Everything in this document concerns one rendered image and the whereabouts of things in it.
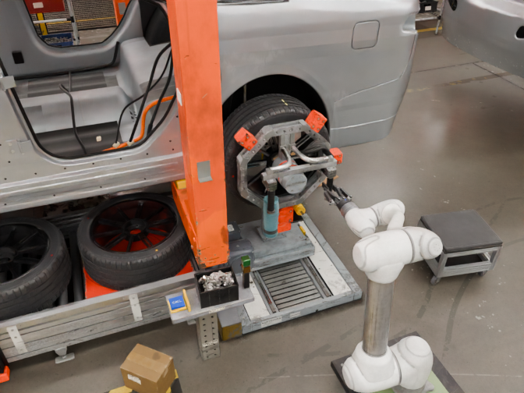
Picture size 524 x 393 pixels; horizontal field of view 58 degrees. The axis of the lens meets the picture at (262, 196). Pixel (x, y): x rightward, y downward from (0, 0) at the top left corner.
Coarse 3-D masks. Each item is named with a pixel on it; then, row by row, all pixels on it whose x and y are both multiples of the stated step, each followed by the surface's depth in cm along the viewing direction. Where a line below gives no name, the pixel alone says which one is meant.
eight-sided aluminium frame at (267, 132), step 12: (300, 120) 258; (264, 132) 250; (276, 132) 252; (288, 132) 253; (312, 132) 259; (240, 156) 255; (252, 156) 254; (240, 168) 256; (240, 180) 260; (312, 180) 285; (240, 192) 265; (252, 192) 274; (300, 192) 287; (312, 192) 285; (288, 204) 284
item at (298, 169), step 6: (318, 162) 250; (324, 162) 250; (330, 162) 251; (336, 162) 252; (288, 168) 245; (294, 168) 245; (300, 168) 246; (306, 168) 247; (312, 168) 249; (318, 168) 250; (264, 174) 241; (276, 174) 242; (282, 174) 244; (288, 174) 245; (294, 174) 246; (264, 180) 242
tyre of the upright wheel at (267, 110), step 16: (272, 96) 269; (288, 96) 274; (240, 112) 264; (256, 112) 257; (272, 112) 254; (288, 112) 256; (304, 112) 261; (224, 128) 269; (240, 128) 256; (256, 128) 255; (224, 144) 265
